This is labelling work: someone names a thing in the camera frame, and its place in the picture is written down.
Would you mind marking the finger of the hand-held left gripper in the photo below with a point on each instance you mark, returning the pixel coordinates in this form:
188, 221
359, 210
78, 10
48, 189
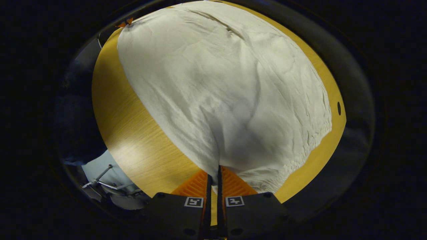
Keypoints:
125, 23

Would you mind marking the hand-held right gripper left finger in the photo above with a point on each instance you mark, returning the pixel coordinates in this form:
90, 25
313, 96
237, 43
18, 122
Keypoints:
208, 206

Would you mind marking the person's dark clothing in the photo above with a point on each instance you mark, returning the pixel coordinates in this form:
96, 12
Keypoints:
76, 126

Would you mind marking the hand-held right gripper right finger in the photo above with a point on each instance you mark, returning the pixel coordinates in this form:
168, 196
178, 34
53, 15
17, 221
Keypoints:
220, 206

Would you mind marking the grey office chair base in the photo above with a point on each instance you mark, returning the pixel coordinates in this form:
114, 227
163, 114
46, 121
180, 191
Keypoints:
96, 181

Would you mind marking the white jeans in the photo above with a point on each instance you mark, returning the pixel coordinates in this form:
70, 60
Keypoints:
217, 83

